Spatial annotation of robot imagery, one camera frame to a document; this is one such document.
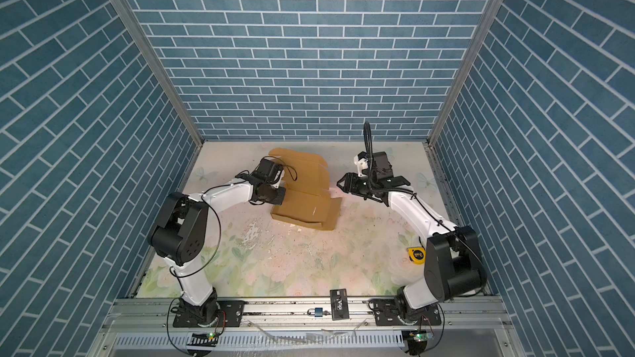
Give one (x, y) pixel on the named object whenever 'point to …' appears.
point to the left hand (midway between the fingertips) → (281, 195)
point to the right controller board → (417, 340)
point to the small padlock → (316, 312)
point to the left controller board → (210, 339)
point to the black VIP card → (339, 304)
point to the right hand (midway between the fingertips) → (340, 181)
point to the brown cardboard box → (307, 199)
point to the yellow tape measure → (417, 254)
